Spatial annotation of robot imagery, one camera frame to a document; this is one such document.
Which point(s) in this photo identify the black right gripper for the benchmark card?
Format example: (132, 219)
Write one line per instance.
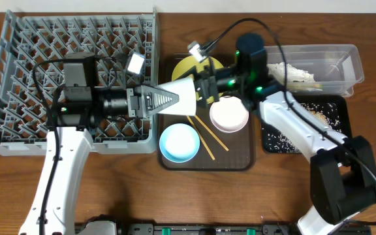
(205, 86)

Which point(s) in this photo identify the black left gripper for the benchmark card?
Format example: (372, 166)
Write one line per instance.
(132, 103)

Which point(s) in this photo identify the white green cup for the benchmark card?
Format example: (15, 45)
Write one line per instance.
(185, 89)

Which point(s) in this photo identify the pink bowl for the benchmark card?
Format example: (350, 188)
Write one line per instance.
(228, 114)

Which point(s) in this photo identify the light blue bowl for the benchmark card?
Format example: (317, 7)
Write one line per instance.
(179, 143)

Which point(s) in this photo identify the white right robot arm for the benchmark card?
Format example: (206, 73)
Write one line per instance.
(343, 169)

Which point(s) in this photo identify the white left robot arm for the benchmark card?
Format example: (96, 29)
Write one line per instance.
(78, 105)

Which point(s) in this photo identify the crumpled white paper waste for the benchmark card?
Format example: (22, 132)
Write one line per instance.
(278, 70)

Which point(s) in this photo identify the rice food waste pile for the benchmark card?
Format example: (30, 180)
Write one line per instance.
(275, 142)

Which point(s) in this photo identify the grey plastic dishwasher rack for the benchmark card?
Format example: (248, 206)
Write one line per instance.
(30, 70)

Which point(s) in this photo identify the yellow plate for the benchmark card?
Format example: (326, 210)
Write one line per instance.
(187, 63)

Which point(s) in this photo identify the wooden chopstick right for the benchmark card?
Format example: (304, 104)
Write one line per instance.
(212, 133)

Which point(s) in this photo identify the wooden chopstick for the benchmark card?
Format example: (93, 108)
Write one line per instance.
(212, 133)
(201, 138)

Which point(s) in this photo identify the wooden chopstick left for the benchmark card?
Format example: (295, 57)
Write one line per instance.
(201, 138)

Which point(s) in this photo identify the brown serving tray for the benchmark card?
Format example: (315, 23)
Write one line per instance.
(241, 144)

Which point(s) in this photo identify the clear plastic bin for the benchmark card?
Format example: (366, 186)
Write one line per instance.
(336, 67)

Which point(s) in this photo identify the black tray bin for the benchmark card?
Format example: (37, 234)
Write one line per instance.
(338, 100)

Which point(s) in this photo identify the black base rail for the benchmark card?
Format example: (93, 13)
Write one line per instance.
(152, 228)

